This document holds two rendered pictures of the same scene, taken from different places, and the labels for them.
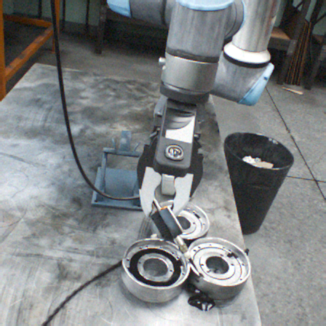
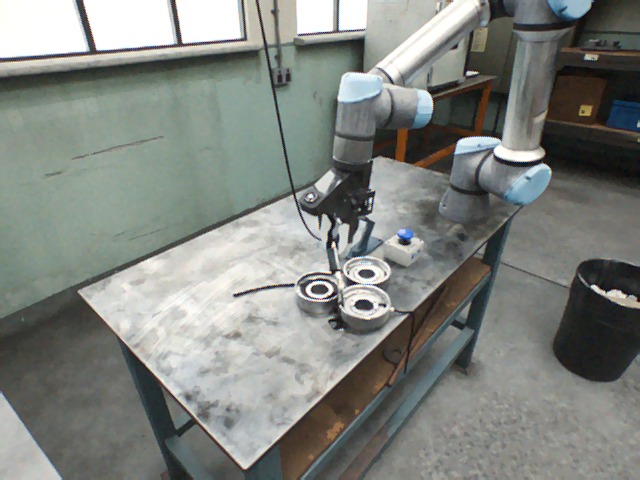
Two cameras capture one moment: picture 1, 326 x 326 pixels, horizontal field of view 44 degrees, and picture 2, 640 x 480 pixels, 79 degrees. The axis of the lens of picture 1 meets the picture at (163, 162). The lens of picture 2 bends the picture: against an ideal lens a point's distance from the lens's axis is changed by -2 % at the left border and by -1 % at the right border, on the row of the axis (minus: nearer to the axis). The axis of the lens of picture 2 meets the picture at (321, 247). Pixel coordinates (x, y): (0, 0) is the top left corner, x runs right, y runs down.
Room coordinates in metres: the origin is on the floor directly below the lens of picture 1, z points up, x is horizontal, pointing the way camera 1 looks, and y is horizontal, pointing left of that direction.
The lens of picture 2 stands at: (-0.01, -0.51, 1.36)
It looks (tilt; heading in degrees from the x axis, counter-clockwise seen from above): 32 degrees down; 47
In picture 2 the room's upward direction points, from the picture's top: straight up
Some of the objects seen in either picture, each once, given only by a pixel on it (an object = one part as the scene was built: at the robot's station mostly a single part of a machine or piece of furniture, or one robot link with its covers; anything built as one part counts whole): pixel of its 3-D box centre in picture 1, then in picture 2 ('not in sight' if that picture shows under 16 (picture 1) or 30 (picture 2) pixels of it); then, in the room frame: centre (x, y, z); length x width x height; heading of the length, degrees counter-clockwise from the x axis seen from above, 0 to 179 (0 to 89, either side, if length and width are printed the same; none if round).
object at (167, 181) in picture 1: (180, 176); (404, 248); (0.72, -0.04, 0.82); 0.08 x 0.07 x 0.05; 5
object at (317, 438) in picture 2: not in sight; (341, 339); (0.69, 0.13, 0.40); 1.17 x 0.59 x 0.80; 5
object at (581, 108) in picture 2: not in sight; (579, 96); (4.11, 0.57, 0.64); 0.49 x 0.40 x 0.37; 100
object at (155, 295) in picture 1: (154, 270); (319, 292); (0.45, -0.02, 0.82); 0.10 x 0.10 x 0.04
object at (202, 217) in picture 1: (179, 226); (366, 276); (0.56, -0.05, 0.82); 0.10 x 0.10 x 0.04
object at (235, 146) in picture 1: (246, 185); (604, 322); (1.69, -0.43, 0.21); 0.34 x 0.34 x 0.43
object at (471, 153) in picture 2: not in sight; (476, 161); (1.05, -0.03, 0.97); 0.13 x 0.12 x 0.14; 73
